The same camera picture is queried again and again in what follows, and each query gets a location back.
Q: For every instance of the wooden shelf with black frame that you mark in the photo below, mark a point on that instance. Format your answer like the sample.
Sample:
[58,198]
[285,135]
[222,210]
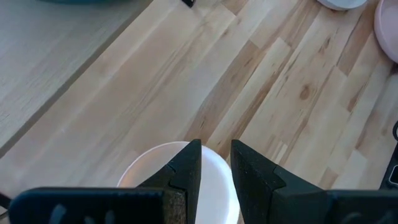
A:
[46,56]

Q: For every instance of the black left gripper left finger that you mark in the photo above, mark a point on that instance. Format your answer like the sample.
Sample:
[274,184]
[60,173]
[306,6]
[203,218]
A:
[93,205]

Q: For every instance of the pale pink plate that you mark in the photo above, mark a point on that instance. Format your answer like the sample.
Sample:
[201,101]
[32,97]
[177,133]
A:
[390,28]

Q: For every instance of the black camera box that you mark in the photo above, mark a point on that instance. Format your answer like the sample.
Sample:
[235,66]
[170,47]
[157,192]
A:
[392,177]

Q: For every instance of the white plate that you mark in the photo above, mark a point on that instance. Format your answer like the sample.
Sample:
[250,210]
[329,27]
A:
[342,3]
[217,186]

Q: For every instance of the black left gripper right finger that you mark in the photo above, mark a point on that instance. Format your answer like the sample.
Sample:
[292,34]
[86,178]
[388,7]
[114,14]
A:
[280,202]

